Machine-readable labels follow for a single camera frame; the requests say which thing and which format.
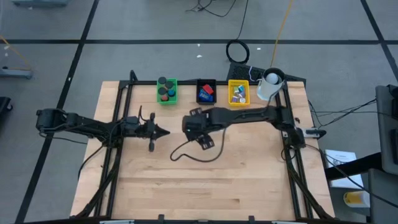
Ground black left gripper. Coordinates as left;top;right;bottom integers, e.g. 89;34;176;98
136;113;171;152

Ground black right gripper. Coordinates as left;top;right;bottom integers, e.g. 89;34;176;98
182;107;218;151

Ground black plastic basket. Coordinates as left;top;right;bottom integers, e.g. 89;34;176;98
196;78;217;106

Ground green plastic basket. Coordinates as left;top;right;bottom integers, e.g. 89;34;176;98
156;77;178;106

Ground yellow plastic basket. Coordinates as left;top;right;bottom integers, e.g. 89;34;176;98
228;79;251;106

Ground white cup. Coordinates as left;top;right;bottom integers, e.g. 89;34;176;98
256;67;285;101

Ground white paper sheet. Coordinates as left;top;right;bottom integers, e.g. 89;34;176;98
325;149;364;189

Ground grey equipment base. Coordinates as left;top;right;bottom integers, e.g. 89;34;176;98
0;65;33;79

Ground black caster object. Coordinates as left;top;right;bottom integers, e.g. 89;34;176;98
0;96;14;113

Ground black desk bar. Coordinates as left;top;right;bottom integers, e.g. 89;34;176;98
325;151;382;181

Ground yellow bottle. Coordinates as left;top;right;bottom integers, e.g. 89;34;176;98
343;190;371;208

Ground grey flat equipment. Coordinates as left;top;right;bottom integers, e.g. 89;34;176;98
11;0;68;8

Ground grey cabinet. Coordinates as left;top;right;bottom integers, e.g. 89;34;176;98
374;83;398;175

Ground grey box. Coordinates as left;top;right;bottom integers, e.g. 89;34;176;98
368;167;398;224

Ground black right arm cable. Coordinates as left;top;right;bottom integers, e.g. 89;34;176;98
169;126;227;164

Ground black aluminium table frame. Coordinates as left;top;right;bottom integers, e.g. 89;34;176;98
74;70;335;224

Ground black left base cable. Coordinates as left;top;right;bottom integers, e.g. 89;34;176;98
77;144;106;180

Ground coiled black cable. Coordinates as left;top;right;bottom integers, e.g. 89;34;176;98
225;39;251;65

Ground black floor cable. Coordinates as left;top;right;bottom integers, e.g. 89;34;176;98
185;0;249;41

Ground silver black base bracket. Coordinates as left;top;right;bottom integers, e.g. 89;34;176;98
304;128;327;139

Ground yellow cable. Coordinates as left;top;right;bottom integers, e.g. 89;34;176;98
269;0;294;68

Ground black power cables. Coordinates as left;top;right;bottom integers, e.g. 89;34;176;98
307;98;377;127

